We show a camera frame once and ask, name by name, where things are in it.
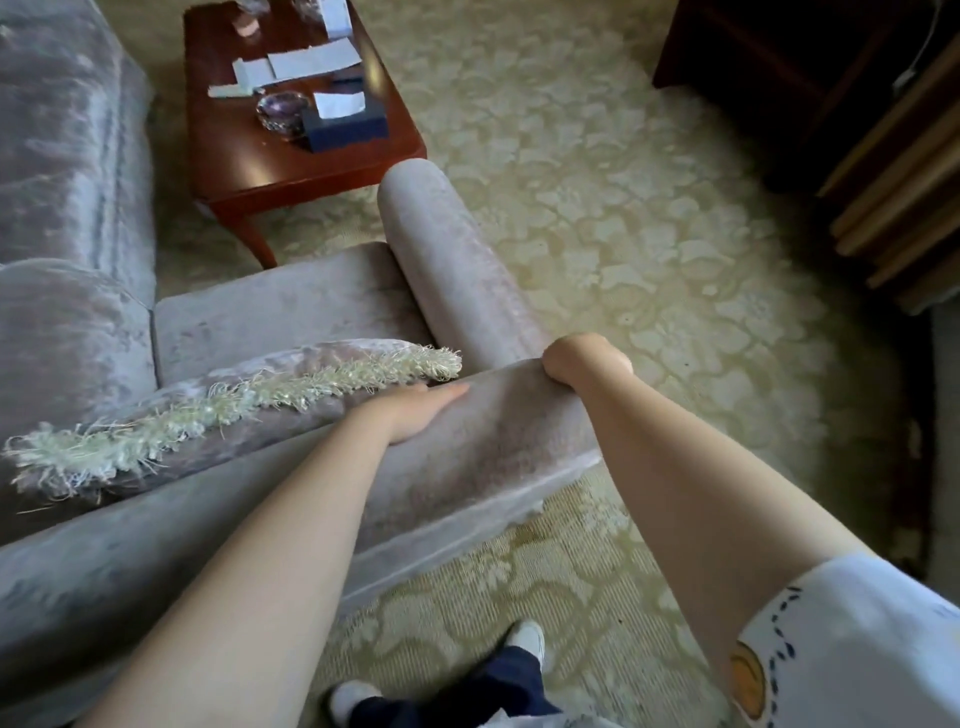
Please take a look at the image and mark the person's left hand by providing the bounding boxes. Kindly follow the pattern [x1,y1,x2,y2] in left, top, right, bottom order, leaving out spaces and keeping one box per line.
[357,382,471,446]

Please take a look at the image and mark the person's right hand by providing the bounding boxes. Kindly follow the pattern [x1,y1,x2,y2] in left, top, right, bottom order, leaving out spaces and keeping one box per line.
[541,333,636,392]

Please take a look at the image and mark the grey velvet armchair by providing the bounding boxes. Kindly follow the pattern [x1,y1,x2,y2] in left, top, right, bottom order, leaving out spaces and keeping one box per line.
[0,159,603,728]
[0,0,159,305]

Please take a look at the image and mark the person's left forearm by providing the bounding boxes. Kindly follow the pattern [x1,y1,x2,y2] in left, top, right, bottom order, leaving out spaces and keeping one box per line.
[75,408,393,728]

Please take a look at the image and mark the person's right forearm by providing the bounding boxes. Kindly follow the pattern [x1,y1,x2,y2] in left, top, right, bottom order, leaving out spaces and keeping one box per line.
[573,367,876,708]

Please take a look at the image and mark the grey velvet fringed pillow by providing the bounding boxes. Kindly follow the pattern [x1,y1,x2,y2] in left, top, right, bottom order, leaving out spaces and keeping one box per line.
[3,339,465,505]

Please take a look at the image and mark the white shoe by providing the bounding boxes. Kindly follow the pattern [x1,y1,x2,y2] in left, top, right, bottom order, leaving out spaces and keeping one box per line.
[502,619,547,675]
[327,680,384,728]

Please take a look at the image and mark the dark blue tissue box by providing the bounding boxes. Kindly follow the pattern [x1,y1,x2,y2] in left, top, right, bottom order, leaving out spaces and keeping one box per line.
[300,105,391,154]

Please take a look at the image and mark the dark blue trousers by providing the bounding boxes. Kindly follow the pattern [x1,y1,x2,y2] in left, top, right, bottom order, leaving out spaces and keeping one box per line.
[349,646,565,728]

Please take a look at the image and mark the red-brown wooden side table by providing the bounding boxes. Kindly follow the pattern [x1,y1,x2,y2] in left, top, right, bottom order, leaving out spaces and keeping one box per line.
[183,0,429,270]

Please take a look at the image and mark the white tissue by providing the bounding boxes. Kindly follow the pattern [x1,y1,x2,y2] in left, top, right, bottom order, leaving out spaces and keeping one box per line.
[312,90,366,121]

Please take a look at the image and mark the clear glass ashtray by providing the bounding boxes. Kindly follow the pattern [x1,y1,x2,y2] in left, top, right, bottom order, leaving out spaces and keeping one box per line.
[255,92,311,138]

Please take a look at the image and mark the large white paper sheet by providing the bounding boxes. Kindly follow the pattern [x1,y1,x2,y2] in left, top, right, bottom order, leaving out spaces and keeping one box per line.
[267,37,363,81]

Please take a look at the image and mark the dark wooden cabinet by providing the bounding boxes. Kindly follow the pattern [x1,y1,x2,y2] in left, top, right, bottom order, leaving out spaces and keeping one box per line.
[652,0,948,198]

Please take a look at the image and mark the beige wooden slatted furniture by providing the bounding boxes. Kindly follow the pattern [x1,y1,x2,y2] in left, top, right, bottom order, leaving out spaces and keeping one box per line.
[817,33,960,316]

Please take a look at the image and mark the tall white paper card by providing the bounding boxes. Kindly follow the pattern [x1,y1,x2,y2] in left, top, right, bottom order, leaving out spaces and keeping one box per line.
[318,0,354,39]

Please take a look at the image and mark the white printed shirt sleeve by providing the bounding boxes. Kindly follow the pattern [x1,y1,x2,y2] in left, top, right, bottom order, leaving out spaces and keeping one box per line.
[730,553,960,728]

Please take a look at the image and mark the white cable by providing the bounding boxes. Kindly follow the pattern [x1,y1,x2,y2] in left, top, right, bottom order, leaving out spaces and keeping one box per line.
[892,15,939,93]

